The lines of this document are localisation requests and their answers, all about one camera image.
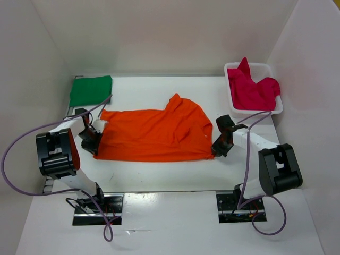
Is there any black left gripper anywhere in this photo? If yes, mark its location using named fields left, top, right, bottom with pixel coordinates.
left=77, top=129, right=103, bottom=156

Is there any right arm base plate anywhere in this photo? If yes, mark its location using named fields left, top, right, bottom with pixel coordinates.
left=216, top=190, right=267, bottom=224

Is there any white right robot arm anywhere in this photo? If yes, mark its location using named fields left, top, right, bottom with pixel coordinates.
left=211, top=115, right=303, bottom=209

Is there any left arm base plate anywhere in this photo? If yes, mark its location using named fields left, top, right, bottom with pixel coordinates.
left=66, top=193, right=124, bottom=226

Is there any pink t-shirt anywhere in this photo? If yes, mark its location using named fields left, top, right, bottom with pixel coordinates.
left=227, top=57, right=281, bottom=111

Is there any white plastic basket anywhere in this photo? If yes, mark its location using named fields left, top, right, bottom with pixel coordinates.
left=224, top=58, right=283, bottom=117

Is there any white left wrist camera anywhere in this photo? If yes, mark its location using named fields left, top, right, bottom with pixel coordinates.
left=91, top=120, right=108, bottom=133

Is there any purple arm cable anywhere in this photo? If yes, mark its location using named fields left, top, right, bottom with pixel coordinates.
left=235, top=110, right=287, bottom=236
left=1, top=93, right=114, bottom=242

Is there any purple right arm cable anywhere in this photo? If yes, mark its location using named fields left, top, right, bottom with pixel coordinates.
left=235, top=110, right=287, bottom=236

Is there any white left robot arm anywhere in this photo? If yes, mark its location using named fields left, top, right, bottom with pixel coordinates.
left=36, top=115, right=107, bottom=213

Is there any orange t-shirt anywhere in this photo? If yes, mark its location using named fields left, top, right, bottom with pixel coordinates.
left=94, top=93, right=214, bottom=163

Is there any green t-shirt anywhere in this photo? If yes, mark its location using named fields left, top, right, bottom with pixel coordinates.
left=69, top=75, right=113, bottom=107

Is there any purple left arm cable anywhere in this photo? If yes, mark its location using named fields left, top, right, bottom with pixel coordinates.
left=1, top=93, right=114, bottom=242

